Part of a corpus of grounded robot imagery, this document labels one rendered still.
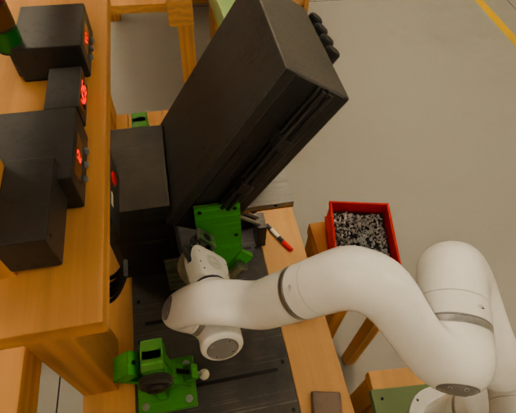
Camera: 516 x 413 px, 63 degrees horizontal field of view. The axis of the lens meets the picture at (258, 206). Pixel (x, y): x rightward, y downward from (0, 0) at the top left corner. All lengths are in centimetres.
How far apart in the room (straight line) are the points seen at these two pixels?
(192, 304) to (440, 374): 41
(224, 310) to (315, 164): 221
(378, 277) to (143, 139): 85
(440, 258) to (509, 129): 305
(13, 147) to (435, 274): 66
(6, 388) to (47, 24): 70
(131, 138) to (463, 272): 93
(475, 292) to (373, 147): 249
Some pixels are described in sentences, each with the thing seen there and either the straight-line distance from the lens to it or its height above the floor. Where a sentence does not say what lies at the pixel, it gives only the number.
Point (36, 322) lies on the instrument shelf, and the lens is 66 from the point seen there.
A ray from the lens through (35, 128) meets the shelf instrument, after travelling 78.
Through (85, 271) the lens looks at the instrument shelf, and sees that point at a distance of 67.
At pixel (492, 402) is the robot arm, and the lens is 102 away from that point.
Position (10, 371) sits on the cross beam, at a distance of 96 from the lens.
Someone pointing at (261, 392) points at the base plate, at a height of 90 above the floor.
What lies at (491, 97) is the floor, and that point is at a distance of 392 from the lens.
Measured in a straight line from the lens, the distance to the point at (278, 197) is 124.
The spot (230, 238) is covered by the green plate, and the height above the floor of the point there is 116.
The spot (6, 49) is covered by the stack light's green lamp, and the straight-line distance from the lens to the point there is 98.
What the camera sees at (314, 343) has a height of 90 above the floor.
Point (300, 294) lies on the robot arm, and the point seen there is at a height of 153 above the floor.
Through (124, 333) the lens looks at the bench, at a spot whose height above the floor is 88.
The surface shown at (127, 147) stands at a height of 124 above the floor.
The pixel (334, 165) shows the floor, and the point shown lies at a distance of 291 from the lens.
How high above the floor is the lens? 210
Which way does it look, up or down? 53 degrees down
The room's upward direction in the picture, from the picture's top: 4 degrees clockwise
